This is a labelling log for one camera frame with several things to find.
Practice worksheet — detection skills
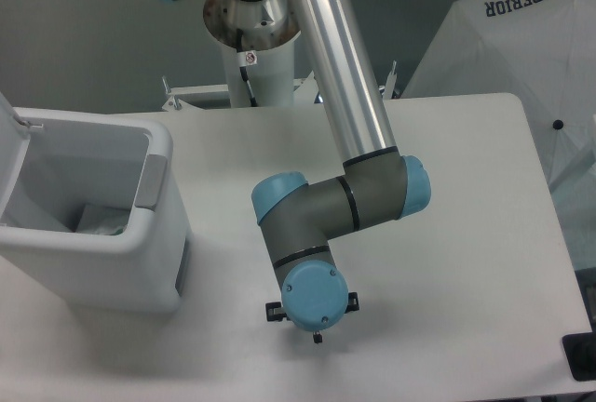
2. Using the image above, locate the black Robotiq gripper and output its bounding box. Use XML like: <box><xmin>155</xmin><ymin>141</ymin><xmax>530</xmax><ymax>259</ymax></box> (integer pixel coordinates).
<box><xmin>265</xmin><ymin>291</ymin><xmax>359</xmax><ymax>344</ymax></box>

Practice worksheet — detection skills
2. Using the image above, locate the white plastic wrapper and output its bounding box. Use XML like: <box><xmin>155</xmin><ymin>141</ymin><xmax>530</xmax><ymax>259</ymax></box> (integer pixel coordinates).
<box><xmin>75</xmin><ymin>204</ymin><xmax>129</xmax><ymax>235</ymax></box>

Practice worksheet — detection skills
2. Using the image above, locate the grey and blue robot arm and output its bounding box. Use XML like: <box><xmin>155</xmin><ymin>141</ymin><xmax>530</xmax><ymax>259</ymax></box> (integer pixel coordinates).
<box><xmin>165</xmin><ymin>0</ymin><xmax>431</xmax><ymax>342</ymax></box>

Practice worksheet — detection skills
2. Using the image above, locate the white plastic trash can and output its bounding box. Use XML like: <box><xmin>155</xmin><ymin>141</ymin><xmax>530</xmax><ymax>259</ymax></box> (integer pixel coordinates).
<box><xmin>1</xmin><ymin>100</ymin><xmax>191</xmax><ymax>313</ymax></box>

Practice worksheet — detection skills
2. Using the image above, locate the black device at table edge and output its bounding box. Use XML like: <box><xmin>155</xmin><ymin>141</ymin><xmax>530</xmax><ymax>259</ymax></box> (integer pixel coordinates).
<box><xmin>562</xmin><ymin>332</ymin><xmax>595</xmax><ymax>382</ymax></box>

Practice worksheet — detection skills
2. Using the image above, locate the white umbrella with navy lettering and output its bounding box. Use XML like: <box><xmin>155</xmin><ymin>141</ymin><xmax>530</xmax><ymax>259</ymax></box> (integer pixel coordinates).
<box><xmin>403</xmin><ymin>0</ymin><xmax>595</xmax><ymax>182</ymax></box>

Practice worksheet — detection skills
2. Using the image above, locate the white metal base frame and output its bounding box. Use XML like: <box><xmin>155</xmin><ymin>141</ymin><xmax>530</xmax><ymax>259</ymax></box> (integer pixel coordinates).
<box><xmin>161</xmin><ymin>60</ymin><xmax>403</xmax><ymax>112</ymax></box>

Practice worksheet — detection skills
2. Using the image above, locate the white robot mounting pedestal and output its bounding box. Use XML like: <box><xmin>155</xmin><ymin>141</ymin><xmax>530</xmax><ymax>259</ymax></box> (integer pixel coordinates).
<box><xmin>203</xmin><ymin>0</ymin><xmax>300</xmax><ymax>108</ymax></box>

